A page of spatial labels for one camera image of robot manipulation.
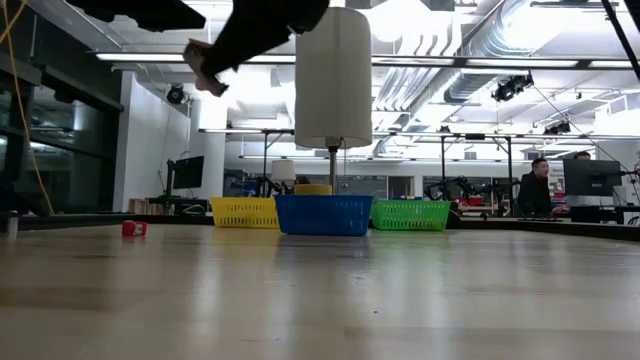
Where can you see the green plastic basket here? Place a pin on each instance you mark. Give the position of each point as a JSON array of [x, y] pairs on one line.
[[410, 215]]

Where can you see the black desk monitor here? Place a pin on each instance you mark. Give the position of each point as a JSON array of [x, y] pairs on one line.
[[592, 177]]

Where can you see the metal lamp pole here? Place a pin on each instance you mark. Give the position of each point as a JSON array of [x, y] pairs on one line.
[[332, 170]]

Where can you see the black ceiling spotlight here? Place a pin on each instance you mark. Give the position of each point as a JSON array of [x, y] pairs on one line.
[[510, 89]]

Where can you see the black diagonal frame strut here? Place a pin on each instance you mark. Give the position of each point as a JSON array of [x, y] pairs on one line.
[[623, 42]]

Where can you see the stack of wooden boards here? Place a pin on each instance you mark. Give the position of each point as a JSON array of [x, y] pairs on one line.
[[150, 206]]

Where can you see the person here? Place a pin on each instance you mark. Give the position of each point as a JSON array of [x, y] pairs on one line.
[[535, 192], [582, 155]]

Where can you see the short metal post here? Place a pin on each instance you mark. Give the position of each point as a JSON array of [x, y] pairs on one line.
[[12, 225]]

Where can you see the red mini stapler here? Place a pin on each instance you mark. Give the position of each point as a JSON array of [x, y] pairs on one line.
[[134, 228]]

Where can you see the small red background box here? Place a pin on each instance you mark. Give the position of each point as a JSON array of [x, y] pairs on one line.
[[475, 201]]

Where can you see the blue plastic basket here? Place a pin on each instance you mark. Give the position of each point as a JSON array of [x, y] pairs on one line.
[[325, 215]]

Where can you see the white lamp shade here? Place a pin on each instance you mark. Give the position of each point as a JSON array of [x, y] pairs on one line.
[[332, 75]]

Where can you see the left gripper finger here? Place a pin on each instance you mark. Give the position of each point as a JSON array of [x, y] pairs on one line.
[[240, 47]]

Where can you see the yellow tape roll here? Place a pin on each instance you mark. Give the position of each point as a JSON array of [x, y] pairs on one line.
[[313, 190]]

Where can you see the background black robot arms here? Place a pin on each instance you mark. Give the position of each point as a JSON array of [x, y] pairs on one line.
[[465, 187]]

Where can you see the round black ceiling camera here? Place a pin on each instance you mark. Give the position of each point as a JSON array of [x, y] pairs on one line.
[[176, 95]]

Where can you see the black monitor on arm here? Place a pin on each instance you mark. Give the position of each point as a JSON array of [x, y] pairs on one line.
[[188, 172]]

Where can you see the yellow plastic basket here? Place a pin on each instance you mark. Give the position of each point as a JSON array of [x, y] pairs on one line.
[[245, 212]]

